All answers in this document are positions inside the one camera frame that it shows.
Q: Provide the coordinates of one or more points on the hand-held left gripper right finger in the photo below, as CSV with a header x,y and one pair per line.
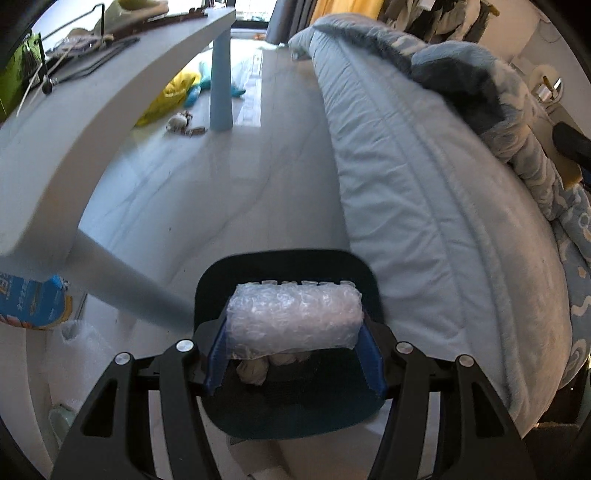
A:
x,y
371,364

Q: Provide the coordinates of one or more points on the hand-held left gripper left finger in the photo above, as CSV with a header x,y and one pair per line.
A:
x,y
214,369

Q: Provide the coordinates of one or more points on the black trash bin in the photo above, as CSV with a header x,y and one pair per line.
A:
x,y
300,406

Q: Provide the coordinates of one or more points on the bubble wrap roll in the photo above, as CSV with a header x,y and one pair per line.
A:
x,y
295,318

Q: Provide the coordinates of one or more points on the blue patterned fleece blanket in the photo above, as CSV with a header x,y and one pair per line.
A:
x,y
461,60

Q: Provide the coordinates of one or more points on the grey-blue bed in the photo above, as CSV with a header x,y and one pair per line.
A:
x,y
415,207

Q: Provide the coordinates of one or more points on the white jacket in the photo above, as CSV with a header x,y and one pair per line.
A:
x,y
452,16

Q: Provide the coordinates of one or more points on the blue tissue package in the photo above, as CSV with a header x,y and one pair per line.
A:
x,y
27,300

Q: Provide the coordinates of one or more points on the beige coat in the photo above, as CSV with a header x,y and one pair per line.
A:
x,y
399,11

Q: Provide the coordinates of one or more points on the yellow curtain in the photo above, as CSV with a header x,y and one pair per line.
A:
x,y
346,7

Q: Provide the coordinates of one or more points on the blue plush toy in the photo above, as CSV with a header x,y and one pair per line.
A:
x,y
196,92

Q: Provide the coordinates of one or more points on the light blue table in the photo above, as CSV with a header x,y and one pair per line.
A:
x,y
115,92

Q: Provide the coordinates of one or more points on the grey curtain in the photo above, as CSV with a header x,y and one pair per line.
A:
x,y
286,18

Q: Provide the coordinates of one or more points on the green handbag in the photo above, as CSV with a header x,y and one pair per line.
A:
x,y
14,78

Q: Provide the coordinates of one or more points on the dark wooden sticks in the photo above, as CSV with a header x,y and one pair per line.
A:
x,y
184,15

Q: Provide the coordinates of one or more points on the black framed glass door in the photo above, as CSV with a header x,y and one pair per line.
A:
x,y
244,9

